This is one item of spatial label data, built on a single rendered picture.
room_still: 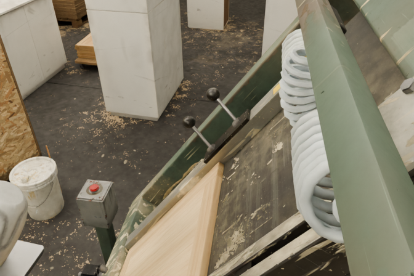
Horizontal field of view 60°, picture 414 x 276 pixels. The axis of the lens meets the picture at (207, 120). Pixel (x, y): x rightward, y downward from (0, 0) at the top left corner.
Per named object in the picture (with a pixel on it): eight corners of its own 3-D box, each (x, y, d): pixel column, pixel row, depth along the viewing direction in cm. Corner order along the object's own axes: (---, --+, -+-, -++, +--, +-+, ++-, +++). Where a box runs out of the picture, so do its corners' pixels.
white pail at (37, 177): (42, 188, 283) (24, 140, 256) (76, 194, 277) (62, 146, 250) (16, 219, 258) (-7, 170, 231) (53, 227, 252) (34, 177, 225)
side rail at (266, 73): (166, 199, 158) (145, 187, 156) (366, -6, 100) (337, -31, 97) (162, 210, 153) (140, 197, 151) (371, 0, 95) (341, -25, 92)
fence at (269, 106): (137, 240, 136) (128, 236, 135) (321, 59, 86) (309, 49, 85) (133, 252, 132) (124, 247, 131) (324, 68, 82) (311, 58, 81)
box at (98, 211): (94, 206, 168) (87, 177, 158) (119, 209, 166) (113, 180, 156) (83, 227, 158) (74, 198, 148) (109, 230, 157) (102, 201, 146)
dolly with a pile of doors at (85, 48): (98, 50, 504) (93, 29, 487) (132, 54, 494) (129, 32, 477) (74, 70, 455) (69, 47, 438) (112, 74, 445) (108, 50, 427)
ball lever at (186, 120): (214, 153, 105) (185, 119, 108) (222, 146, 103) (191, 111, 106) (207, 158, 102) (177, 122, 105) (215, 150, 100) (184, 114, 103)
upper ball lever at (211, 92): (239, 128, 99) (208, 92, 102) (247, 119, 97) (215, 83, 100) (233, 132, 96) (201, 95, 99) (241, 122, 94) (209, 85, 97)
